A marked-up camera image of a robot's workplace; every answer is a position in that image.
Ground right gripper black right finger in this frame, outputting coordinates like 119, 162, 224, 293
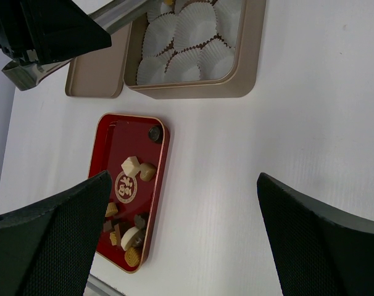
257, 173, 374, 295

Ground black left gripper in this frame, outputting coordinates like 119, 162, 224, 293
0, 0, 112, 65

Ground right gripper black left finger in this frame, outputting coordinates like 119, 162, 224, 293
0, 171, 112, 295

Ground metal serving tongs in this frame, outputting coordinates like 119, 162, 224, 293
0, 1, 154, 91

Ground round caramel chocolate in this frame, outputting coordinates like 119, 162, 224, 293
163, 0, 175, 6

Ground white oval chocolate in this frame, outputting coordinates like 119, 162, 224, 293
120, 226, 140, 251

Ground caramel shell chocolate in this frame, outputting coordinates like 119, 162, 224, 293
125, 247, 142, 267

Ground white ridged chocolate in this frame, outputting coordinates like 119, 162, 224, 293
121, 156, 140, 178

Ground cream heart chocolate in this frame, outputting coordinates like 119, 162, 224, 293
139, 163, 157, 182

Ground dark round chocolate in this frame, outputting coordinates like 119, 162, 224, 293
148, 125, 163, 144

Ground gold tin lid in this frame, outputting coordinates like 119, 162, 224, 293
65, 24, 131, 99

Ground gold square tin box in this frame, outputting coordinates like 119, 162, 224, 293
124, 1, 266, 99

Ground red rectangular tray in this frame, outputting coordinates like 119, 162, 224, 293
89, 113, 170, 273

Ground aluminium front rail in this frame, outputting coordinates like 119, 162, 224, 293
83, 274, 125, 296

